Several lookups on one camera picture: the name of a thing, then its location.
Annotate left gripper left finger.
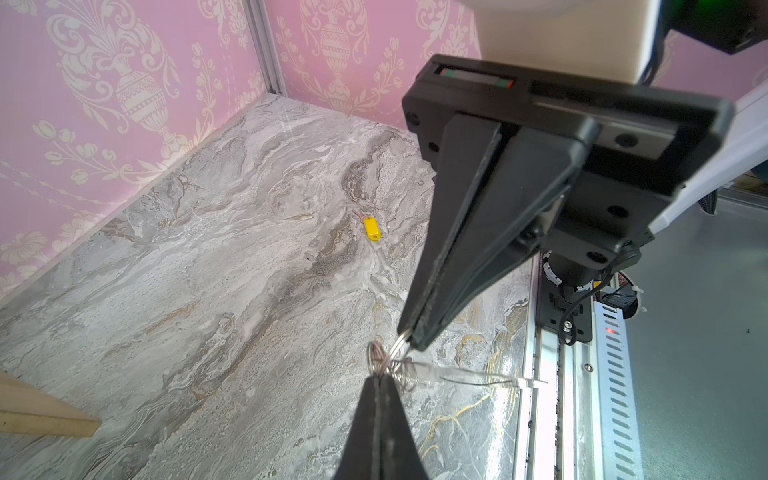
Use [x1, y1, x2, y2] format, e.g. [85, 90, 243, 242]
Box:
[334, 375, 381, 480]

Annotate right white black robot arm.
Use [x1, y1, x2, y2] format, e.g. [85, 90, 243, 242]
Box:
[398, 1, 767, 351]

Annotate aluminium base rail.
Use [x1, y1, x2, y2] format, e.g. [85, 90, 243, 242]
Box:
[512, 255, 644, 479]

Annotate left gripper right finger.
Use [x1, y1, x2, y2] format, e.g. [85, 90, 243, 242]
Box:
[377, 375, 428, 480]

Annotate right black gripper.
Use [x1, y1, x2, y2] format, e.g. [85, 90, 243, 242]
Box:
[398, 54, 734, 351]

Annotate yellow key tag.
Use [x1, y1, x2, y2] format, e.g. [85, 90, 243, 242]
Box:
[363, 216, 381, 241]

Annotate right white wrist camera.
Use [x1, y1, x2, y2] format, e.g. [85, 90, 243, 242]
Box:
[463, 0, 661, 84]

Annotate wooden two-tier shelf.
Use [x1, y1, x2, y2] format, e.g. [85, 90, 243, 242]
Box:
[1, 372, 101, 437]

